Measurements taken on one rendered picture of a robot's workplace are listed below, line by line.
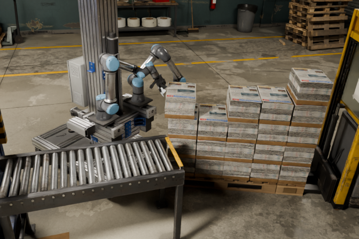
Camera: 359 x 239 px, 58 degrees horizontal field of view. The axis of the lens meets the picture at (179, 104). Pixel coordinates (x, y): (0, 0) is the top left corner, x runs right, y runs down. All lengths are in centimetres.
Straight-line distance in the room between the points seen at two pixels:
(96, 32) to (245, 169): 198
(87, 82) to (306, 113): 215
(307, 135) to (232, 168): 81
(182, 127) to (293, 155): 113
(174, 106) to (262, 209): 136
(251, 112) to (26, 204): 200
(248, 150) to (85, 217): 169
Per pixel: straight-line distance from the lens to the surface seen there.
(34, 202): 246
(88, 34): 320
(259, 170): 349
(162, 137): 288
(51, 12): 936
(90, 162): 264
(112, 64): 280
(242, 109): 310
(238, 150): 332
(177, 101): 303
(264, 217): 343
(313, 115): 325
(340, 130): 396
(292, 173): 358
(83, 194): 244
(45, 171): 263
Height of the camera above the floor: 235
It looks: 27 degrees down
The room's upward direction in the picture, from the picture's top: 3 degrees clockwise
